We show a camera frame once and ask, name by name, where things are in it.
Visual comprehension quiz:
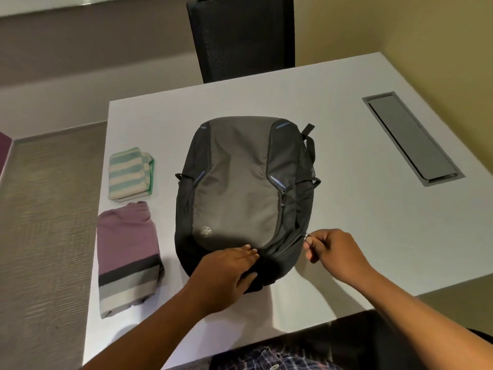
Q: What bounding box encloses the person's right forearm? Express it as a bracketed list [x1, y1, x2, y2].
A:
[350, 265, 493, 370]

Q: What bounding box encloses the green white striped towel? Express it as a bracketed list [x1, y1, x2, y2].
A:
[107, 146, 156, 203]

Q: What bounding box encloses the person's left hand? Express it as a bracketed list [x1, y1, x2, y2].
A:
[184, 244, 261, 317]

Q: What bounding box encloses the white table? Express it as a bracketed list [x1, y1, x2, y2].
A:
[82, 51, 493, 370]

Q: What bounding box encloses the person's right hand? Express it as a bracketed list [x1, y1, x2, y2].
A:
[303, 228, 376, 288]

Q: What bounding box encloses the purple striped t-shirt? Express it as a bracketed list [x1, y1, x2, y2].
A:
[96, 200, 165, 320]

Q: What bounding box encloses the grey table cable hatch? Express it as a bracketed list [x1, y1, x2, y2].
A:
[362, 91, 466, 188]

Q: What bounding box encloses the black chair with armrests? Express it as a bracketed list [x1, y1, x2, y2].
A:
[327, 310, 493, 370]

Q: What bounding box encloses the person's left forearm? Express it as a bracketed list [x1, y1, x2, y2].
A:
[83, 288, 211, 370]

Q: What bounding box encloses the grey backpack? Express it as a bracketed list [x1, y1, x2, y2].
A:
[174, 115, 323, 294]

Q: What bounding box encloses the black mesh-back chair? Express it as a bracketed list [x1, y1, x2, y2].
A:
[186, 0, 296, 84]

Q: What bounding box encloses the white wall board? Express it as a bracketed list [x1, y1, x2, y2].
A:
[0, 0, 193, 18]

